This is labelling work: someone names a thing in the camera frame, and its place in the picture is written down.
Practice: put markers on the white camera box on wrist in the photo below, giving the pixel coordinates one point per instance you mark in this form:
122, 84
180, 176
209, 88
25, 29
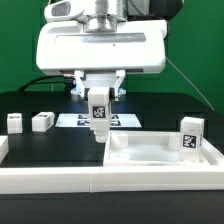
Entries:
63, 10

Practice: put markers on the white square table top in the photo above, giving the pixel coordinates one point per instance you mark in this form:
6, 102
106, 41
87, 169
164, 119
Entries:
150, 148

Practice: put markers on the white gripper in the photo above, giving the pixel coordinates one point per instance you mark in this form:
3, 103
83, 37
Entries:
135, 47

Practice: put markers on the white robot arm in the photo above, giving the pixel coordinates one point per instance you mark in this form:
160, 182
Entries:
105, 15

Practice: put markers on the white U-shaped workspace fence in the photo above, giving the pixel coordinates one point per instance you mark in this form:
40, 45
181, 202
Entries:
110, 178

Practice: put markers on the white fiducial marker sheet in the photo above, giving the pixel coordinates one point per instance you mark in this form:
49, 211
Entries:
82, 120

